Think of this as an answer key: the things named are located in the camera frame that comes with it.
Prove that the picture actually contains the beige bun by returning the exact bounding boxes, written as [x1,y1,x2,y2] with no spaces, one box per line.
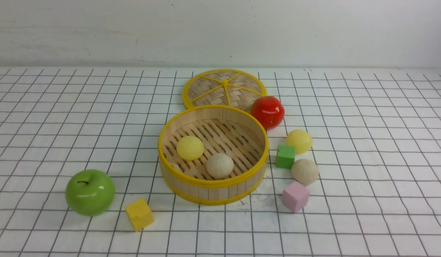
[206,153,234,179]
[291,159,319,186]

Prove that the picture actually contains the woven bamboo steamer lid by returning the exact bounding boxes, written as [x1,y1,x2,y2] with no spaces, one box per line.
[182,69,268,112]

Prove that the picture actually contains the green cube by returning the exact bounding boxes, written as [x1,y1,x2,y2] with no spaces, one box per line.
[275,145,295,169]

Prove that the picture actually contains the bamboo steamer tray yellow rim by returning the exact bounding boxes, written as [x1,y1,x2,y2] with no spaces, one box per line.
[157,105,269,205]

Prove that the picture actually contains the pink cube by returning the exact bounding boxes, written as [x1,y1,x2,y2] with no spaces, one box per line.
[282,182,310,213]

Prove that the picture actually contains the yellow bun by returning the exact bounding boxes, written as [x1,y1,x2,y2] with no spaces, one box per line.
[286,130,313,154]
[176,136,204,161]

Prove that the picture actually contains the beige bun front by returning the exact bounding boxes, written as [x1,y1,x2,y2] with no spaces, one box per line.
[206,153,234,179]

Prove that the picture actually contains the red tomato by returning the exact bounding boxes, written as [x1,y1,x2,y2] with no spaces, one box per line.
[250,96,285,130]

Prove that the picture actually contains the green apple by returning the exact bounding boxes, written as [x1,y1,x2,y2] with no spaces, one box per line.
[65,169,116,216]

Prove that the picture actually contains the yellow cube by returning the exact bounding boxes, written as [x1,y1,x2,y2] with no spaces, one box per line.
[125,198,154,232]

